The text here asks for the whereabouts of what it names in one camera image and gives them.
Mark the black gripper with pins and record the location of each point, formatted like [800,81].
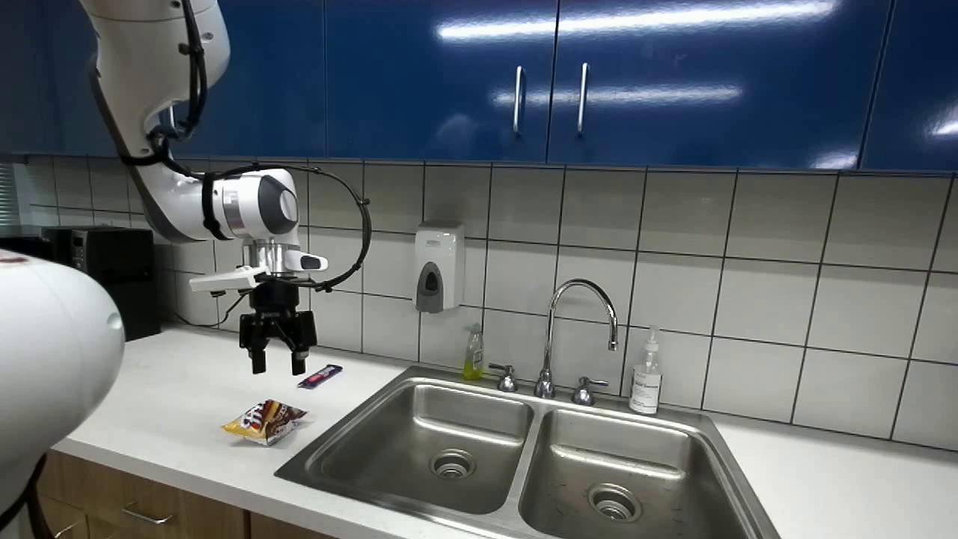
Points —
[275,324]

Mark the yellow red chips packet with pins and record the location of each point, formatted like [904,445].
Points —
[265,420]

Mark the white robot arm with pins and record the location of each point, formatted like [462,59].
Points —
[151,69]

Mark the stainless steel double sink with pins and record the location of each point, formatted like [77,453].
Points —
[479,439]

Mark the purple candy bar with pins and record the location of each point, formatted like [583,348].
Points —
[321,376]

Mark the black countertop appliance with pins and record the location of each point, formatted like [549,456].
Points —
[119,279]

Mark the yellow dish soap bottle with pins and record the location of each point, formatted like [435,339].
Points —
[474,361]

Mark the wooden base cabinet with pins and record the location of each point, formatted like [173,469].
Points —
[119,499]

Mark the chrome gooseneck faucet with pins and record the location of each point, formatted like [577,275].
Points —
[552,339]

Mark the blue upper cabinet door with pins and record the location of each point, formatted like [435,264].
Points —
[720,90]
[923,90]
[377,80]
[49,80]

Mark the white pump soap bottle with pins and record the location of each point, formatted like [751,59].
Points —
[645,385]

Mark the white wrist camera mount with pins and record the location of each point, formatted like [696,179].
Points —
[260,267]

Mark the white wall soap dispenser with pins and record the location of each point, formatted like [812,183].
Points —
[438,264]

